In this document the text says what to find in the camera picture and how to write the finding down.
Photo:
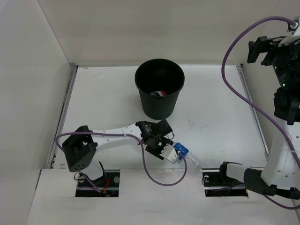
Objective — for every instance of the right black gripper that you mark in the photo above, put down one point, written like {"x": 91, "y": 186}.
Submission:
{"x": 261, "y": 45}

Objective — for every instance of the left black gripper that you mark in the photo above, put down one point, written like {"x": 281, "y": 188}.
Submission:
{"x": 156, "y": 147}

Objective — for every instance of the blue label water bottle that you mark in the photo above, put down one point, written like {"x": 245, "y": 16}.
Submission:
{"x": 193, "y": 162}

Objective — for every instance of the red label clear bottle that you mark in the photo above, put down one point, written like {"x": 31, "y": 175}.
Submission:
{"x": 158, "y": 93}

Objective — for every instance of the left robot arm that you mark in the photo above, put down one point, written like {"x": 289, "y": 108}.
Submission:
{"x": 81, "y": 146}

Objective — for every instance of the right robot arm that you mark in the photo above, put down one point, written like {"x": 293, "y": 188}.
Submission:
{"x": 279, "y": 177}

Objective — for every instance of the black plastic waste bin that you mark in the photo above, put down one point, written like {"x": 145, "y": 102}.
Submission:
{"x": 159, "y": 82}

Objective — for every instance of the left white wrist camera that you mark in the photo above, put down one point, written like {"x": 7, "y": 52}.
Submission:
{"x": 169, "y": 153}

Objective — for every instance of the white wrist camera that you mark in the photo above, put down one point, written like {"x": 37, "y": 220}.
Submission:
{"x": 295, "y": 32}
{"x": 169, "y": 153}

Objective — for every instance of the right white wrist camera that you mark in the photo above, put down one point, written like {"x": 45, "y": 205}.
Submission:
{"x": 295, "y": 32}

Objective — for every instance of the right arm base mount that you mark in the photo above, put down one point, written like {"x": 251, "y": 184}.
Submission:
{"x": 218, "y": 185}

